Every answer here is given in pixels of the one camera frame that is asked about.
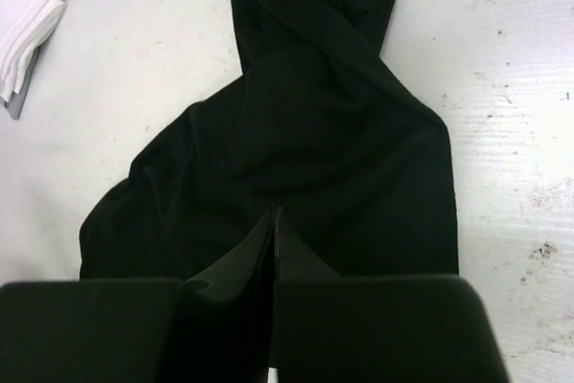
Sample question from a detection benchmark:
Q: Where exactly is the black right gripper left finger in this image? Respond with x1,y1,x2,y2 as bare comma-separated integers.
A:
1,214,274,382

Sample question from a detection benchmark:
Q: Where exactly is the folded white tank top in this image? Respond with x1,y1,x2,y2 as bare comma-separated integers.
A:
1,0,66,102

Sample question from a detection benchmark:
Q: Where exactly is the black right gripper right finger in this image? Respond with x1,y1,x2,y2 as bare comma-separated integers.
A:
270,211,509,383

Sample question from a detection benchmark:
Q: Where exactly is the black tank top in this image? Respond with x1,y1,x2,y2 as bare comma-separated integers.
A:
79,0,458,280

